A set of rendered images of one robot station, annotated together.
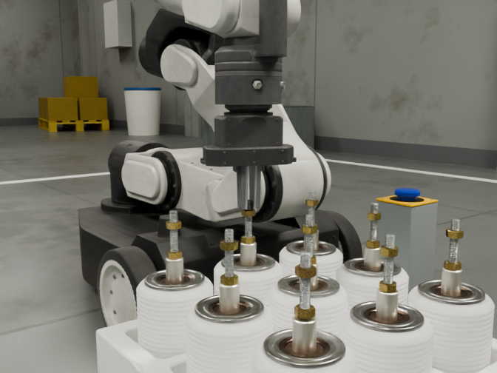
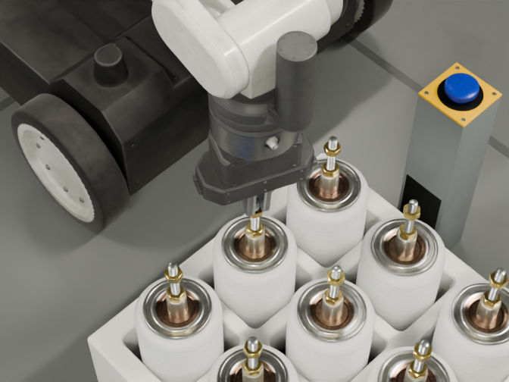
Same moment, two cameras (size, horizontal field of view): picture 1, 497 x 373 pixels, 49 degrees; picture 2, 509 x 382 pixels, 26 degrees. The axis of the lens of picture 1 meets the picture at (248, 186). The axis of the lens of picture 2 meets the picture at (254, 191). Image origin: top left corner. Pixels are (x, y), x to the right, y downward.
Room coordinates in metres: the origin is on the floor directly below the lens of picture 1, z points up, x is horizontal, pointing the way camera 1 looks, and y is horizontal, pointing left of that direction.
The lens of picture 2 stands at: (0.07, 0.07, 1.30)
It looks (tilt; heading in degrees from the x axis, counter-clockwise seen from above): 55 degrees down; 354
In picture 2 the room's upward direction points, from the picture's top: straight up
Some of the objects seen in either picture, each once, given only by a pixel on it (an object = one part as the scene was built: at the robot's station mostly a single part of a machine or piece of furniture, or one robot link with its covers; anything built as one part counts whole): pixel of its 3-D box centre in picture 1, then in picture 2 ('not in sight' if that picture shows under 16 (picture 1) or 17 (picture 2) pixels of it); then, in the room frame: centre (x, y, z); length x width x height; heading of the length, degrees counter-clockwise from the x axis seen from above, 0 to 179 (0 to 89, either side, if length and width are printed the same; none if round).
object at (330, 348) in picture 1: (304, 348); not in sight; (0.47, -0.05, 0.25); 0.08 x 0.08 x 0.01
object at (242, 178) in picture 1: (239, 186); (244, 193); (0.73, 0.01, 0.36); 0.03 x 0.02 x 0.06; 15
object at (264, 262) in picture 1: (248, 263); (254, 245); (0.73, 0.00, 0.25); 0.08 x 0.08 x 0.01
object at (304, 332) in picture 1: (304, 334); not in sight; (0.47, -0.05, 0.26); 0.02 x 0.02 x 0.03
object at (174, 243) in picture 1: (174, 240); (174, 284); (0.66, 0.09, 0.30); 0.01 x 0.01 x 0.08
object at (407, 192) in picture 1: (407, 195); (460, 90); (0.87, -0.26, 0.32); 0.04 x 0.04 x 0.02
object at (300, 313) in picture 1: (305, 311); not in sight; (0.47, -0.05, 0.29); 0.02 x 0.02 x 0.01; 42
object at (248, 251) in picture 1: (248, 254); (254, 239); (0.73, 0.00, 0.26); 0.02 x 0.02 x 0.03
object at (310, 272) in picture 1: (305, 271); not in sight; (0.47, -0.05, 0.33); 0.02 x 0.02 x 0.01; 42
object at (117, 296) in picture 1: (129, 300); (70, 163); (0.99, 0.22, 0.10); 0.20 x 0.05 x 0.20; 38
